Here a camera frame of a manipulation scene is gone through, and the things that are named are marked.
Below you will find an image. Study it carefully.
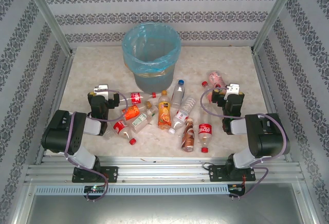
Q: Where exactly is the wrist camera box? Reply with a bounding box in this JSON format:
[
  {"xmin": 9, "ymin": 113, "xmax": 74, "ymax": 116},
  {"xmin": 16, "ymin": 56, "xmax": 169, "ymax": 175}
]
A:
[
  {"xmin": 93, "ymin": 84, "xmax": 115, "ymax": 98},
  {"xmin": 223, "ymin": 83, "xmax": 241, "ymax": 99}
]

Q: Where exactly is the short cola bottle red cap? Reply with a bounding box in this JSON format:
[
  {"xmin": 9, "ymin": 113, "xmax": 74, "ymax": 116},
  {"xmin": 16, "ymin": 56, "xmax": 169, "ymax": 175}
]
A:
[{"xmin": 113, "ymin": 120, "xmax": 137, "ymax": 145}]

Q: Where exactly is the grey metal front panel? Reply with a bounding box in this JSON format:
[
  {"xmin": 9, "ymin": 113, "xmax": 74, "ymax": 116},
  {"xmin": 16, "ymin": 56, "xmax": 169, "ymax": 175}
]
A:
[{"xmin": 15, "ymin": 179, "xmax": 318, "ymax": 224}]

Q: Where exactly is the right aluminium side rail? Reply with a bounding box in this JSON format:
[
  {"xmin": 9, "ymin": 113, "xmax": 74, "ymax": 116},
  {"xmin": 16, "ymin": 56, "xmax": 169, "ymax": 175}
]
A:
[{"xmin": 251, "ymin": 50, "xmax": 293, "ymax": 162}]

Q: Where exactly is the water bottle white cap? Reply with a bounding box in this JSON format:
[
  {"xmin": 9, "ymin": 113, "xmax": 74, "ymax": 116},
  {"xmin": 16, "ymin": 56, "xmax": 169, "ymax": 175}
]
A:
[{"xmin": 168, "ymin": 97, "xmax": 197, "ymax": 135}]

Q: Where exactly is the left small circuit board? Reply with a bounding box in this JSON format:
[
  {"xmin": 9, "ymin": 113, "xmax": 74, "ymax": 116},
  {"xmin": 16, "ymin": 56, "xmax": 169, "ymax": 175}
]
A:
[{"xmin": 84, "ymin": 185, "xmax": 105, "ymax": 193}]

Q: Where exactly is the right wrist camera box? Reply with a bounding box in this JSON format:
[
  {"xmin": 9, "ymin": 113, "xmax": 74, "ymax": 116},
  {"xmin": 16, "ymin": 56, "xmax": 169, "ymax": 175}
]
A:
[{"xmin": 223, "ymin": 83, "xmax": 241, "ymax": 99}]

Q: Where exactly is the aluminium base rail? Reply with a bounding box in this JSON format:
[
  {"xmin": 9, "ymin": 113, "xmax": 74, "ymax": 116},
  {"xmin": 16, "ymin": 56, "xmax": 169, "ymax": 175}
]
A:
[{"xmin": 24, "ymin": 156, "xmax": 301, "ymax": 183}]

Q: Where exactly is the pink drink bottle red cap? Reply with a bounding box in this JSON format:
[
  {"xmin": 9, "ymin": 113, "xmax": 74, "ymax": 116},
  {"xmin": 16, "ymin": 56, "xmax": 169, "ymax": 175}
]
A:
[{"xmin": 201, "ymin": 71, "xmax": 229, "ymax": 104}]

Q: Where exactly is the aluminium frame post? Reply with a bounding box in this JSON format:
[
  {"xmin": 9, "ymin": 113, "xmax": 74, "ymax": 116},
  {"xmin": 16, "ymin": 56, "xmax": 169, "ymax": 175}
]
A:
[
  {"xmin": 22, "ymin": 0, "xmax": 74, "ymax": 55},
  {"xmin": 253, "ymin": 0, "xmax": 300, "ymax": 53}
]

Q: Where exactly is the slotted grey cable tray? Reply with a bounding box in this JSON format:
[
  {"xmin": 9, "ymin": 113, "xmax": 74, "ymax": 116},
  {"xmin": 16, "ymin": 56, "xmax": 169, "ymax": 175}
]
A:
[{"xmin": 34, "ymin": 184, "xmax": 229, "ymax": 196}]

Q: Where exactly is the long clear cola bottle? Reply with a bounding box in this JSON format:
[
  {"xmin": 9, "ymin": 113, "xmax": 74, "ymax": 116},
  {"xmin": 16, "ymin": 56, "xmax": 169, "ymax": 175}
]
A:
[{"xmin": 119, "ymin": 92, "xmax": 157, "ymax": 106}]

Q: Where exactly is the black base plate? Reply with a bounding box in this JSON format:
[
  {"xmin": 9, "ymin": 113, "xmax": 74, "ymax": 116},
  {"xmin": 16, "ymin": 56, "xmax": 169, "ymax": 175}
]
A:
[
  {"xmin": 208, "ymin": 164, "xmax": 257, "ymax": 183},
  {"xmin": 71, "ymin": 166, "xmax": 119, "ymax": 183}
]

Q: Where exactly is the aluminium side rail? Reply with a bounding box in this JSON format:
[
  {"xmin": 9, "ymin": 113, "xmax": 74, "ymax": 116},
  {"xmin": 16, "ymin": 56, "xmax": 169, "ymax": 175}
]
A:
[
  {"xmin": 34, "ymin": 50, "xmax": 77, "ymax": 165},
  {"xmin": 251, "ymin": 50, "xmax": 293, "ymax": 162}
]

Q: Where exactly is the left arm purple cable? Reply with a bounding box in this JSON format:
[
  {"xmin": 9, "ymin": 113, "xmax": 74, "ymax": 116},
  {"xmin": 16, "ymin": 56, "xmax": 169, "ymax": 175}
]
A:
[{"xmin": 64, "ymin": 89, "xmax": 129, "ymax": 202}]

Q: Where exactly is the clear bottle green white label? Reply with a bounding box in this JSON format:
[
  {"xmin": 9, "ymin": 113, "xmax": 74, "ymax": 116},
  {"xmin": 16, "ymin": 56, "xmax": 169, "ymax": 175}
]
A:
[{"xmin": 131, "ymin": 105, "xmax": 159, "ymax": 134}]

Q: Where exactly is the clear bottle blue cap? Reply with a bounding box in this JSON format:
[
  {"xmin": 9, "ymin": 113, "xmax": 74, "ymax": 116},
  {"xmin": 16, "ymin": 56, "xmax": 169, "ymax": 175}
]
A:
[{"xmin": 171, "ymin": 79, "xmax": 186, "ymax": 106}]

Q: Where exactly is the grey translucent plastic bin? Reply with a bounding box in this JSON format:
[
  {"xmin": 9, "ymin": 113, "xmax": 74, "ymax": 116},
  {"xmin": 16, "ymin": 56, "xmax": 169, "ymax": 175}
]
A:
[{"xmin": 122, "ymin": 23, "xmax": 181, "ymax": 93}]

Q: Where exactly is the orange label gold cap bottle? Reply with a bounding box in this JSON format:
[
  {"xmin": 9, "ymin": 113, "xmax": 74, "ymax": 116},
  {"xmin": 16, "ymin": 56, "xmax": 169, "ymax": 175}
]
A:
[{"xmin": 121, "ymin": 101, "xmax": 152, "ymax": 121}]

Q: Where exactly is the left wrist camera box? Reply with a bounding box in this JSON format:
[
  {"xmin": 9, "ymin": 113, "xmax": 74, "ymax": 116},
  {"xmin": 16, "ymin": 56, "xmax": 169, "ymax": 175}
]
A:
[{"xmin": 93, "ymin": 84, "xmax": 115, "ymax": 98}]

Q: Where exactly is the right aluminium frame post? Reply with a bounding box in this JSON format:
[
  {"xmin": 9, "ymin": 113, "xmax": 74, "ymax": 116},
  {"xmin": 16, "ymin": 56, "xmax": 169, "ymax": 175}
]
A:
[{"xmin": 253, "ymin": 0, "xmax": 300, "ymax": 53}]

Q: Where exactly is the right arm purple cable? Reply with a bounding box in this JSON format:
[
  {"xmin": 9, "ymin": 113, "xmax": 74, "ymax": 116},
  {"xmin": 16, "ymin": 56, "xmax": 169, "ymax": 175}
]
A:
[{"xmin": 200, "ymin": 87, "xmax": 287, "ymax": 199}]

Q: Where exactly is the brown coffee drink bottle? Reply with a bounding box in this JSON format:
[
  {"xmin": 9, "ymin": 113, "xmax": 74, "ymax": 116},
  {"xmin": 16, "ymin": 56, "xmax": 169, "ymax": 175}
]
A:
[{"xmin": 179, "ymin": 117, "xmax": 196, "ymax": 153}]

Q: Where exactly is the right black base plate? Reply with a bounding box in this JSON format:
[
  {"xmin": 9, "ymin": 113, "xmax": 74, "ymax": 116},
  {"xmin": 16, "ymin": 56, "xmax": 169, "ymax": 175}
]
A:
[{"xmin": 208, "ymin": 164, "xmax": 257, "ymax": 183}]

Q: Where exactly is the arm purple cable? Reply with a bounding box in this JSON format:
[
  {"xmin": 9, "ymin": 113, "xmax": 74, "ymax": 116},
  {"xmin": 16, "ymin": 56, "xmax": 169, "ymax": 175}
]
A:
[
  {"xmin": 200, "ymin": 87, "xmax": 287, "ymax": 199},
  {"xmin": 64, "ymin": 89, "xmax": 129, "ymax": 202}
]

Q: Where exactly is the left aluminium side rail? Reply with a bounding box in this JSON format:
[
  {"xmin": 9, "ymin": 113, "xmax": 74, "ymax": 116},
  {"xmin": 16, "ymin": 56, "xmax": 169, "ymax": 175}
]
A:
[{"xmin": 34, "ymin": 50, "xmax": 77, "ymax": 165}]

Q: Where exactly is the cola bottle red label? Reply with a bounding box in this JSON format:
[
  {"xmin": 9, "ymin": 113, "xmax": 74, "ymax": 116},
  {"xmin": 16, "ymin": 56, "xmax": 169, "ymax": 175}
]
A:
[{"xmin": 197, "ymin": 113, "xmax": 213, "ymax": 154}]

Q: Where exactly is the left aluminium frame post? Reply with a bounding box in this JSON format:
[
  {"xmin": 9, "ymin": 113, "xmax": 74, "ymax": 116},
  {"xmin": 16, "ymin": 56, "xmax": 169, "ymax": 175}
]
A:
[{"xmin": 22, "ymin": 0, "xmax": 74, "ymax": 55}]

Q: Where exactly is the orange juice bottle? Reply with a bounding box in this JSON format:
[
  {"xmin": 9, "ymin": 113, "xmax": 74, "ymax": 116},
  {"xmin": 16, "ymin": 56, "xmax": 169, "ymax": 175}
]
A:
[{"xmin": 157, "ymin": 90, "xmax": 172, "ymax": 129}]

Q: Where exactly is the blue plastic bin liner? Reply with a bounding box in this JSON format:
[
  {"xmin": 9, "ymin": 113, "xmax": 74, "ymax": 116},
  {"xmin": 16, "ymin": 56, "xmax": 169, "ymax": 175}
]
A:
[{"xmin": 122, "ymin": 23, "xmax": 181, "ymax": 75}]

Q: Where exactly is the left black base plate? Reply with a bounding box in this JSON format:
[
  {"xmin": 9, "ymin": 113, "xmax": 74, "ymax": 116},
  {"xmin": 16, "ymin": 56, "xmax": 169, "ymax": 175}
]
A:
[{"xmin": 71, "ymin": 166, "xmax": 119, "ymax": 183}]

